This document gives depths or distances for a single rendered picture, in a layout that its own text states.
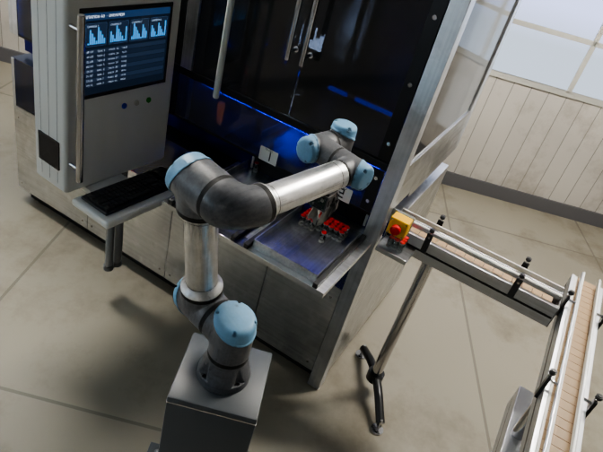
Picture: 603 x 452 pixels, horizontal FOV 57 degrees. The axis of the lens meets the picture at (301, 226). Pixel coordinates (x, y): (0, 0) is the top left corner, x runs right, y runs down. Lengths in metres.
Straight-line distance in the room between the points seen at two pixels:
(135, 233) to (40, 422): 1.00
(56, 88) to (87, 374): 1.23
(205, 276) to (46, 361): 1.37
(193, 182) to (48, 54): 0.96
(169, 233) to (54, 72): 1.05
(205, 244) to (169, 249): 1.46
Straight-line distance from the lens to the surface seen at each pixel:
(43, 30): 2.05
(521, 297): 2.20
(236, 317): 1.48
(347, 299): 2.33
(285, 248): 1.97
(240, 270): 2.57
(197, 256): 1.40
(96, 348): 2.73
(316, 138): 1.49
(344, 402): 2.73
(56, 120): 2.12
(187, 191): 1.24
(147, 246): 2.93
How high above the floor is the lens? 2.05
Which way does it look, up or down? 34 degrees down
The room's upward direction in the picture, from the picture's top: 16 degrees clockwise
